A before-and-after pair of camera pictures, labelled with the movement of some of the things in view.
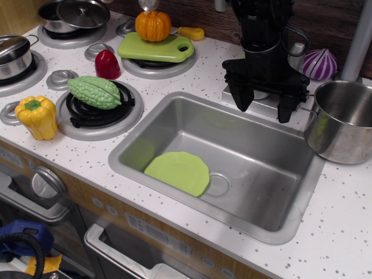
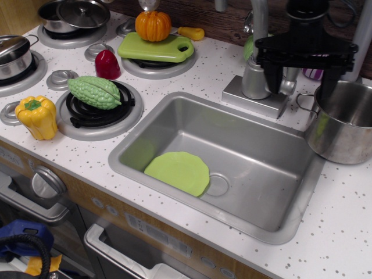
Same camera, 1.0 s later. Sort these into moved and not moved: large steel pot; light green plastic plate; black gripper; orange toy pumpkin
Moved: black gripper
Not moved: light green plastic plate; large steel pot; orange toy pumpkin
